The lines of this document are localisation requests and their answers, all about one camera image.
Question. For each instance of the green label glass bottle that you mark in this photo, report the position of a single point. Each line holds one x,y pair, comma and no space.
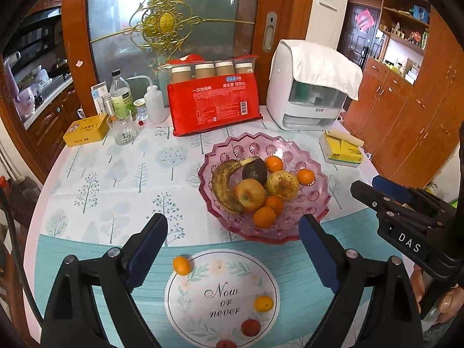
121,96

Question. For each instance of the small glass jar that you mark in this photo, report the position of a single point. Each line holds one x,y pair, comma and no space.
140,109

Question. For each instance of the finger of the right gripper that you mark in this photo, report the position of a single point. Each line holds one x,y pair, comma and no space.
370,197
392,190

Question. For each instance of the brown overripe banana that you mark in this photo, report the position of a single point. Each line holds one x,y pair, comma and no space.
220,184

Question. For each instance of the small yellow kumquat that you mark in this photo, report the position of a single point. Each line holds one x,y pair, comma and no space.
263,304

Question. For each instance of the white squeeze wash bottle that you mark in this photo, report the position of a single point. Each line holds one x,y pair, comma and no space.
154,99

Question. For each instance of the red paper cup package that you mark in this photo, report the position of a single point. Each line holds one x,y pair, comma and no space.
205,95

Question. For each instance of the white small carton box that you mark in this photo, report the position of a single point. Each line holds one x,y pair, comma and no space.
97,92

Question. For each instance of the white cloth on appliance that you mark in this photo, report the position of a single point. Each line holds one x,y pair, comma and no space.
320,65

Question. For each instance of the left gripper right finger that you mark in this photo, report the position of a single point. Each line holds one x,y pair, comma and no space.
392,318

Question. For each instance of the yellow cardboard box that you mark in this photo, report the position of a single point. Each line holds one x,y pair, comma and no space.
86,131

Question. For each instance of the red yellow apple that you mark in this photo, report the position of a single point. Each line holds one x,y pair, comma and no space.
251,194

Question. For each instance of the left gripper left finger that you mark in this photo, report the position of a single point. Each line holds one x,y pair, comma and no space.
72,318

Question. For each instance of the orange tangerine top plate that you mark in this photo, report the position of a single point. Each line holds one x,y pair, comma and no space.
274,164

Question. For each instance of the yellow speckled pear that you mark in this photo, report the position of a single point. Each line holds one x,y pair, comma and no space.
282,184

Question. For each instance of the round white printed placemat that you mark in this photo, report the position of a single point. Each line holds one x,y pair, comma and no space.
211,303

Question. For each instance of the dark avocado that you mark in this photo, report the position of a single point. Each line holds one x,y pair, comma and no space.
256,170

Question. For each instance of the small dark red fruit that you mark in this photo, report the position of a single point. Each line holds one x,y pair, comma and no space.
250,328

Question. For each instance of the clear drinking glass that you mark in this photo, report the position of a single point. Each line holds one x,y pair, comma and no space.
123,131

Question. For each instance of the person's right hand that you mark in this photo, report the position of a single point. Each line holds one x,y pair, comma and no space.
449,303

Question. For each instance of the gold ornament glass door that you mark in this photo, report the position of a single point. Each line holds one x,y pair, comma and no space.
137,36

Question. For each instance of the orange tangerine plate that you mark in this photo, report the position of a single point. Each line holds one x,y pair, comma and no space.
274,164
274,203

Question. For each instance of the wooden wall cabinets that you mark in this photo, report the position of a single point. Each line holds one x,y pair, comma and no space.
410,138

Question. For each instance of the yellow tissue pack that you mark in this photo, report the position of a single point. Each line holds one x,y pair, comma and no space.
340,147

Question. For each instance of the small metal can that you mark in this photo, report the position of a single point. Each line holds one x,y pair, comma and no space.
108,104

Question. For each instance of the pink glass fruit bowl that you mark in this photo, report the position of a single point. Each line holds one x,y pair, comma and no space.
310,199

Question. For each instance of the white countertop appliance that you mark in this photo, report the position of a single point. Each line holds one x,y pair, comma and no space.
299,106

